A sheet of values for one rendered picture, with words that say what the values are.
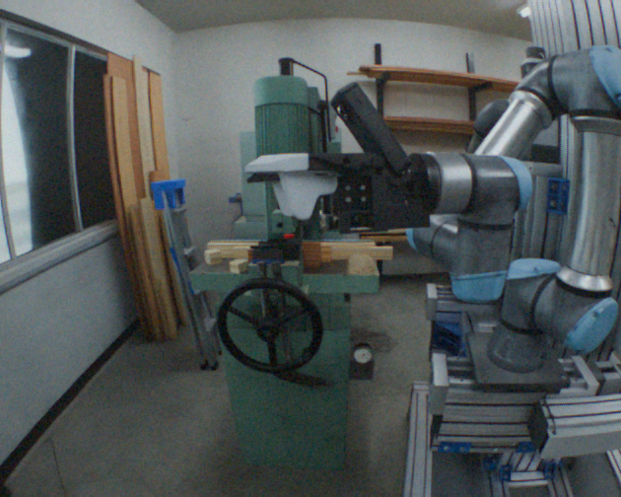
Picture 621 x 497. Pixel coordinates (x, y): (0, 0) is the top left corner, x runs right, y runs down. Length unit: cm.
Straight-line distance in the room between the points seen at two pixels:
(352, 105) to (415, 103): 322
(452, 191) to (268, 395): 105
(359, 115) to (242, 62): 328
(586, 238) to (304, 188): 48
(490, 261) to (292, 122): 78
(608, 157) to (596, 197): 7
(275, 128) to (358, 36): 268
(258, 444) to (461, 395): 93
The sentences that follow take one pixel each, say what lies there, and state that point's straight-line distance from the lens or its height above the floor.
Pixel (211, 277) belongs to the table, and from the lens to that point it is 110.
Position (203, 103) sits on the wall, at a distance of 364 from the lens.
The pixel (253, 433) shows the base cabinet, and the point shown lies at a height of 21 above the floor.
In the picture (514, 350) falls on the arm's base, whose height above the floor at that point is 87.
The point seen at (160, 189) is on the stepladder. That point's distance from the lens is 193.
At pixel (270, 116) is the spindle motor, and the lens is 107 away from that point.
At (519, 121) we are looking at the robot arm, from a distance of 64.
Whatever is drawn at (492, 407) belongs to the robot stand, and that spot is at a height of 71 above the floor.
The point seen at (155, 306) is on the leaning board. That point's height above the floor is 29.
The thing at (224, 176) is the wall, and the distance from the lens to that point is 354.
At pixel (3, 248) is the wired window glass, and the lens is 192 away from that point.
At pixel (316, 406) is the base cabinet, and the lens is 129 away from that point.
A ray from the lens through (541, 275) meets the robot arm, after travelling 72.
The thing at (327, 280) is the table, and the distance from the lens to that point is 103.
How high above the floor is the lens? 125
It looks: 15 degrees down
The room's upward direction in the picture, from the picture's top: 1 degrees counter-clockwise
